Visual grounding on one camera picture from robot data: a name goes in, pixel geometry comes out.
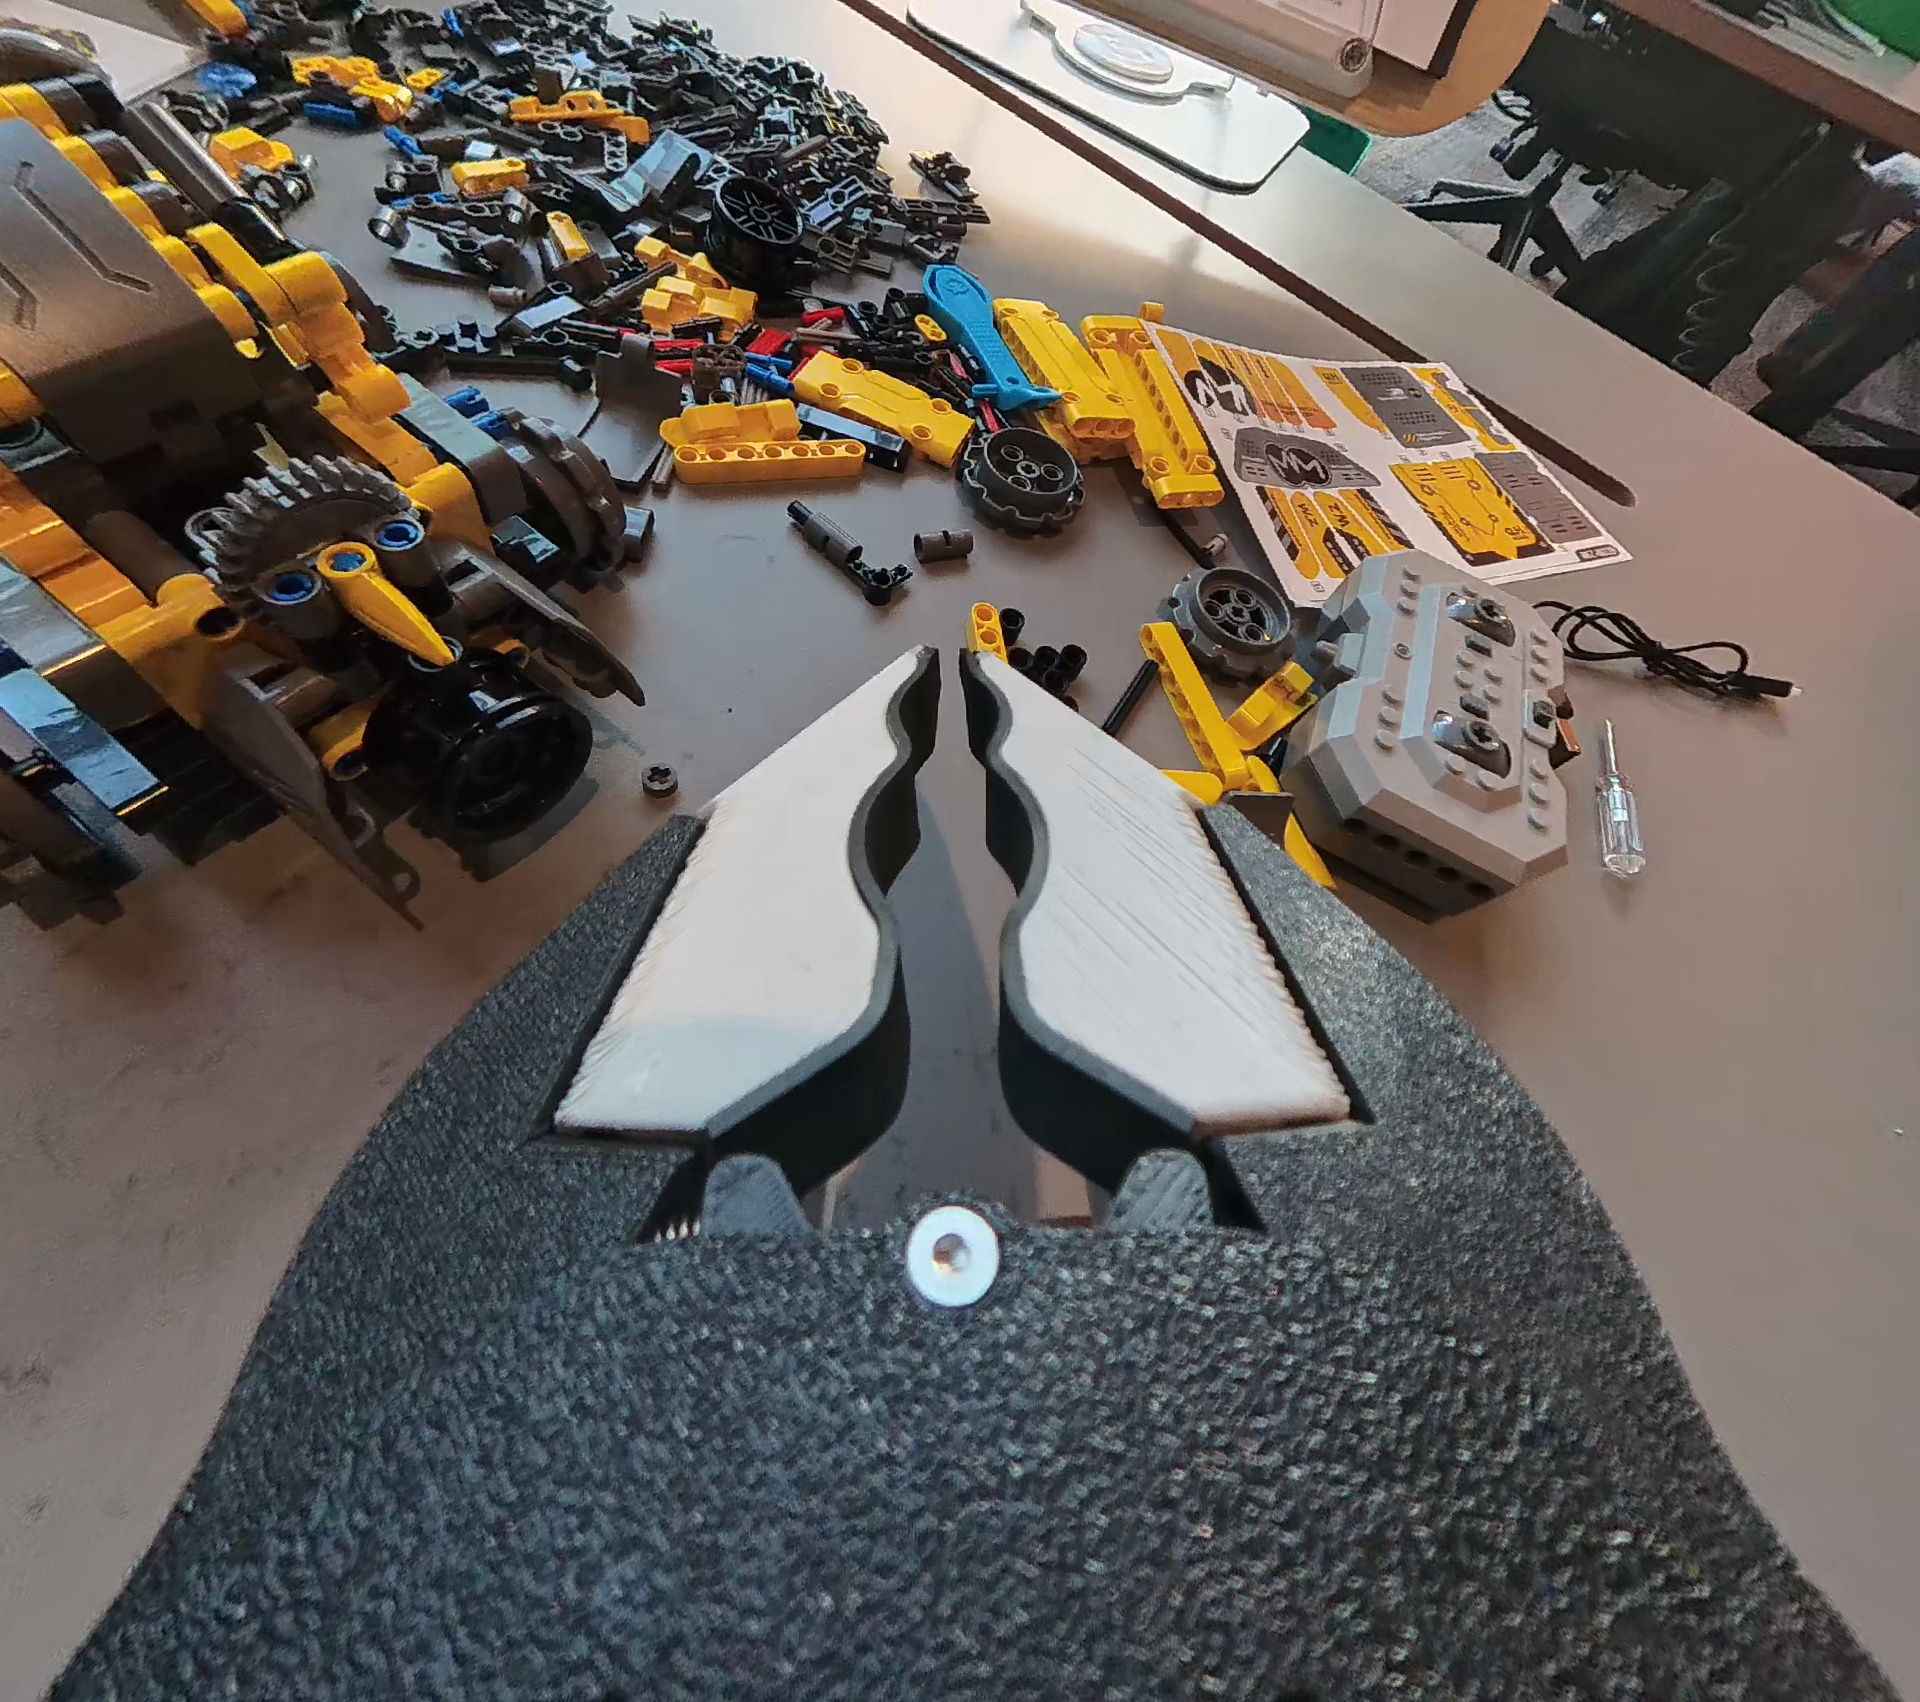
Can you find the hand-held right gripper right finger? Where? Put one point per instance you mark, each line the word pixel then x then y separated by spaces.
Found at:
pixel 1170 966

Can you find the wooden table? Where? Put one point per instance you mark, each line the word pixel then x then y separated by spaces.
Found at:
pixel 1771 36

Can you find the yellow grey sticker sheet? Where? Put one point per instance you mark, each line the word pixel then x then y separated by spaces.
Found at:
pixel 1411 457

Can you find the yellow toy brick vehicle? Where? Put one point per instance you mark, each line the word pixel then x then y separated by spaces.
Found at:
pixel 225 413

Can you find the grey toy wheel hub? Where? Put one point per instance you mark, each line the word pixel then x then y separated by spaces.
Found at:
pixel 1022 481
pixel 1230 622

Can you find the small grey connector piece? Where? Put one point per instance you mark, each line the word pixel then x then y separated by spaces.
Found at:
pixel 945 544

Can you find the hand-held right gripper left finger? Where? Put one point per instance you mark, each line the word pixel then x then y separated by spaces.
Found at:
pixel 734 966

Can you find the black clip connector piece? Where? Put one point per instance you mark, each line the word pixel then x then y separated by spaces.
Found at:
pixel 841 547

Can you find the grey table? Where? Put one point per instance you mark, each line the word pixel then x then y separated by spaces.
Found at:
pixel 1500 293

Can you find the long yellow holed beam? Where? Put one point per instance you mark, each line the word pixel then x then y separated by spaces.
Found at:
pixel 1193 696

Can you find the grey desk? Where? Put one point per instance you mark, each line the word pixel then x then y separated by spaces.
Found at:
pixel 225 1057

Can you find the short yellow holed beam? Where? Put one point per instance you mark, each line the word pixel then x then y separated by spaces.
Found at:
pixel 987 631

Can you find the black office chair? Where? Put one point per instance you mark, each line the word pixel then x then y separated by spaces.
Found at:
pixel 1651 216

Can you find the pile of loose brick parts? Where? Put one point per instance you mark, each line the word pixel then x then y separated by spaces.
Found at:
pixel 600 172

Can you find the white stand base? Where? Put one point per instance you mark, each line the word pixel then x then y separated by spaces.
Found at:
pixel 1081 113

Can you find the short black axle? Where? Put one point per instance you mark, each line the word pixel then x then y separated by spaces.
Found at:
pixel 1133 695

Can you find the grey toy control hub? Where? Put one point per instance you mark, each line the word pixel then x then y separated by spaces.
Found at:
pixel 1424 742

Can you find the cluster of black connectors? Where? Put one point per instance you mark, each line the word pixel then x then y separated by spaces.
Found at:
pixel 1050 653

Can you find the blue brick separator tool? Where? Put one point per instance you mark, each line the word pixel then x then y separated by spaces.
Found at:
pixel 982 330

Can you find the yellow angled brick piece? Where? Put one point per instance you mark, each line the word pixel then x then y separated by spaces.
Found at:
pixel 1275 701

